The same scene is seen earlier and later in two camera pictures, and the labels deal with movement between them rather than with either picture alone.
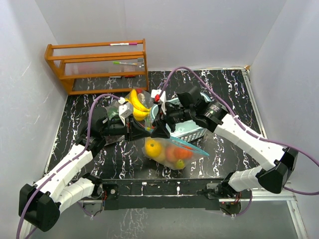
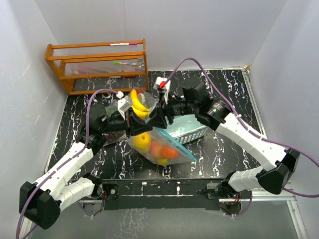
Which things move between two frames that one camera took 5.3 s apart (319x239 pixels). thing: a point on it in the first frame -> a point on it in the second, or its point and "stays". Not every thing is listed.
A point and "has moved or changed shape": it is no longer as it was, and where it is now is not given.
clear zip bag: (142, 102) stays
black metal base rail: (160, 193) stays
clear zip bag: (171, 152) has moved or changed shape
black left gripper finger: (137, 133) -> (138, 127)
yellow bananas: (140, 112) stays
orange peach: (183, 152) -> (158, 150)
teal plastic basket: (186, 130) stays
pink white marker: (123, 44) stays
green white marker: (120, 62) stays
